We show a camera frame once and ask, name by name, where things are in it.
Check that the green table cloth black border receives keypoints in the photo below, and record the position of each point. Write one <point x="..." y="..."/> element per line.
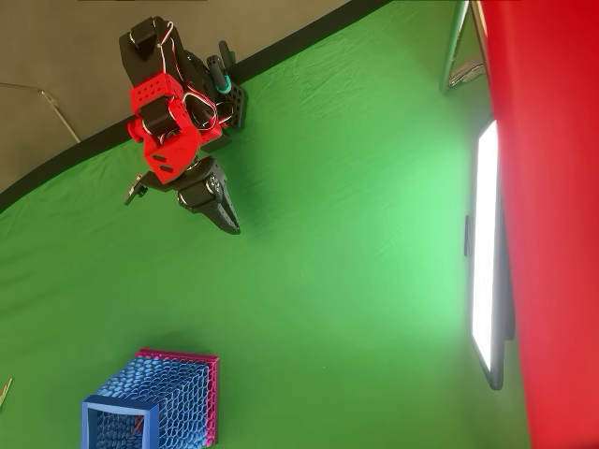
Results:
<point x="281" y="304"/>

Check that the black monitor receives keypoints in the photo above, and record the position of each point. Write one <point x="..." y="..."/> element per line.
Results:
<point x="486" y="243"/>

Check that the thin tan stick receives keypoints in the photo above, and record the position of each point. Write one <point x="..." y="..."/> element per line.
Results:
<point x="5" y="393"/>

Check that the large red smooth panel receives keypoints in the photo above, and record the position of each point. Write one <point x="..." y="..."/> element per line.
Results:
<point x="552" y="210"/>

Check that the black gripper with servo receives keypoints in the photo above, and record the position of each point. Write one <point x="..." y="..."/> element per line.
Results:
<point x="202" y="191"/>

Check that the clear plastic stand foot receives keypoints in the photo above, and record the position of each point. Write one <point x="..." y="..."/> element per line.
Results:
<point x="468" y="72"/>

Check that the blue and pink mesh basket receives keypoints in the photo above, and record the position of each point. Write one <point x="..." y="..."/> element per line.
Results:
<point x="178" y="393"/>

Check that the thin grey floor rod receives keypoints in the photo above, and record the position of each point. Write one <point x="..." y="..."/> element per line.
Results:
<point x="58" y="111"/>

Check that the small camera board on bracket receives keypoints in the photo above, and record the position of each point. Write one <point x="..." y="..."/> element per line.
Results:
<point x="135" y="189"/>

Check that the chrome tube stand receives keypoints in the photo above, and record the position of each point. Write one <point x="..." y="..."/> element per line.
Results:
<point x="454" y="47"/>

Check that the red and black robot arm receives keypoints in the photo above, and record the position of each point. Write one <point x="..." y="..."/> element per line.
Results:
<point x="154" y="93"/>

